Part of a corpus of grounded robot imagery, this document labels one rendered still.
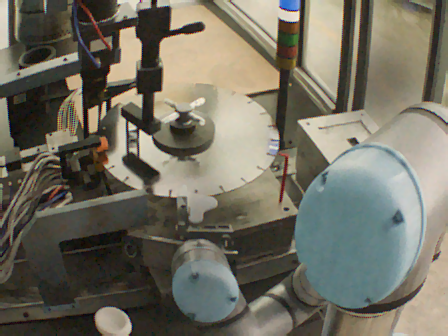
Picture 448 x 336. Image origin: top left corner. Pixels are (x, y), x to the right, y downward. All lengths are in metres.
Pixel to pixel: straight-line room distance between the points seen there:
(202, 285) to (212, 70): 1.06
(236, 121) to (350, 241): 0.78
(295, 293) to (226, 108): 0.51
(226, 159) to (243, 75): 0.62
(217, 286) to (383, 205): 0.35
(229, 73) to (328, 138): 0.51
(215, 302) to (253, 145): 0.47
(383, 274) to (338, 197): 0.07
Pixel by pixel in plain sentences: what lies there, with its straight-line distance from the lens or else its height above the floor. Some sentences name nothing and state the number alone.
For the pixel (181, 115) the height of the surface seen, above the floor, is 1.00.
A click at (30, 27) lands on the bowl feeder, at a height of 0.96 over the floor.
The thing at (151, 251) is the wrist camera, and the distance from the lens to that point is 0.93.
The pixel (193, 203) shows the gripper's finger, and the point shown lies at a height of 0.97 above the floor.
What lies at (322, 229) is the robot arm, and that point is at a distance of 0.46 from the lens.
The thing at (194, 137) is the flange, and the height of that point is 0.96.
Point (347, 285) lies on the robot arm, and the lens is 0.46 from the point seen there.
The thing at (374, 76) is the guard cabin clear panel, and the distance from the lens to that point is 1.39.
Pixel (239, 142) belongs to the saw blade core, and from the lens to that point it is 1.15.
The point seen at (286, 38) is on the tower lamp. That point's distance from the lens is 1.30.
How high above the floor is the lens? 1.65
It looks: 40 degrees down
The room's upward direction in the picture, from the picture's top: 4 degrees clockwise
